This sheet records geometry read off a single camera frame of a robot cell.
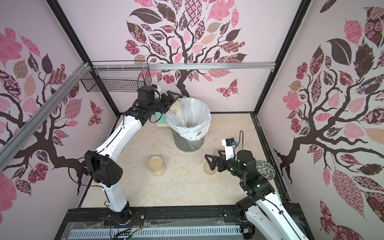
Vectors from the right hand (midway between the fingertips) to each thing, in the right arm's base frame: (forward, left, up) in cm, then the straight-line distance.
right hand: (213, 153), depth 69 cm
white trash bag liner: (+32, +9, -12) cm, 35 cm away
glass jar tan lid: (0, +30, -13) cm, 33 cm away
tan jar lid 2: (+1, +2, -23) cm, 23 cm away
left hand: (+27, +18, +10) cm, 34 cm away
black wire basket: (+52, +58, +11) cm, 78 cm away
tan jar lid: (+15, -5, -25) cm, 30 cm away
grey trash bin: (+20, +17, -23) cm, 35 cm away
